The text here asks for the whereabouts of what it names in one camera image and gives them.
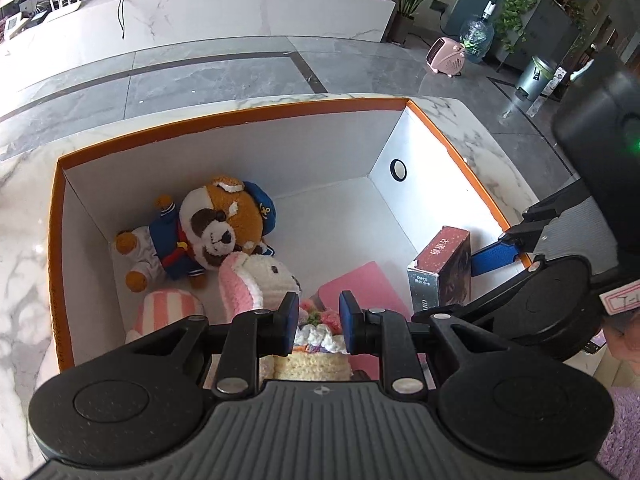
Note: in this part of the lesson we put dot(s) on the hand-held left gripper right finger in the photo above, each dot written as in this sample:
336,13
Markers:
347,325

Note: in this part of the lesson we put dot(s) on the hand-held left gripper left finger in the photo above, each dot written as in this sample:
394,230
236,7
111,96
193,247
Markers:
290,330

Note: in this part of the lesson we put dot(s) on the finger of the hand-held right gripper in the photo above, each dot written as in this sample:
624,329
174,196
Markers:
480,292
492,258

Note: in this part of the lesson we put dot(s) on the pink notebook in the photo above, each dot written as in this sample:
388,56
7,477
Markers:
365,285

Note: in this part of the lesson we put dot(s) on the dark printed card box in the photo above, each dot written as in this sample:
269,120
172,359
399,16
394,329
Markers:
440,270

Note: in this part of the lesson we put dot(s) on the crochet bunny doll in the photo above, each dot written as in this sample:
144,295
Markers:
270,275

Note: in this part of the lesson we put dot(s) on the pink striped plush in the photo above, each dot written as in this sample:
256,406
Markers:
165,310

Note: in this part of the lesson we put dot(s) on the sailor bear plush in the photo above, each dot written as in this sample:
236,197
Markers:
220,220

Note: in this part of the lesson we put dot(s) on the orange cardboard box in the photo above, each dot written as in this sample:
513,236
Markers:
150,145

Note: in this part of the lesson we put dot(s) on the person's right hand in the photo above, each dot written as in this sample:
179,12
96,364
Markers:
622,335

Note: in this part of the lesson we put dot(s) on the silver trash can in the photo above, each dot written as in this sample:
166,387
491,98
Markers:
535,77

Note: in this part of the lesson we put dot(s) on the grey cabinet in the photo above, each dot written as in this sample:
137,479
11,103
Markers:
560,25

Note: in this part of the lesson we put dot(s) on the leafy green plant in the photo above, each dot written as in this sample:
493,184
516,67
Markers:
525,0

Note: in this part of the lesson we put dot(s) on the blue water jug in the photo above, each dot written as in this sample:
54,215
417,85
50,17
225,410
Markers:
477,37

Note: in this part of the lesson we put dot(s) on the pink heater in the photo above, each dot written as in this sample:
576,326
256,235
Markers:
445,57

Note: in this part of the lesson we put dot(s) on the person's purple fuzzy clothing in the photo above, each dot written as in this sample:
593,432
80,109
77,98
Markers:
625,435

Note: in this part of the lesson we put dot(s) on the tall potted floor plant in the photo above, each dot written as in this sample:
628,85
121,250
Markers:
405,5

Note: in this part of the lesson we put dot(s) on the white marble television console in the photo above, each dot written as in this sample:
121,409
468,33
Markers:
225,10

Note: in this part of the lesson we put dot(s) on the small white display device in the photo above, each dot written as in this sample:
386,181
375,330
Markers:
15,27

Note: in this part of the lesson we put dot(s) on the wall socket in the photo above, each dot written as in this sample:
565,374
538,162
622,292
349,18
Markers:
438,7

